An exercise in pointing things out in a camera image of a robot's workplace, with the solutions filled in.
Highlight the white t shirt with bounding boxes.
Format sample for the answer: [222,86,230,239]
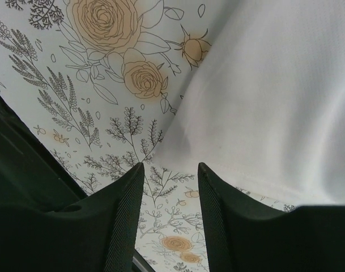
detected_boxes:
[154,1,345,205]

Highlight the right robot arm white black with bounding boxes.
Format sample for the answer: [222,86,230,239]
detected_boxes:
[0,97,345,271]

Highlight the floral tablecloth mat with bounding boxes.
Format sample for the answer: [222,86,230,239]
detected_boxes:
[0,0,297,272]

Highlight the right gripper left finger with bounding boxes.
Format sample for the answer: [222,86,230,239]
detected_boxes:
[0,163,144,271]

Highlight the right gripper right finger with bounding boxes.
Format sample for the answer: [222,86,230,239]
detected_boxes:
[198,163,345,271]

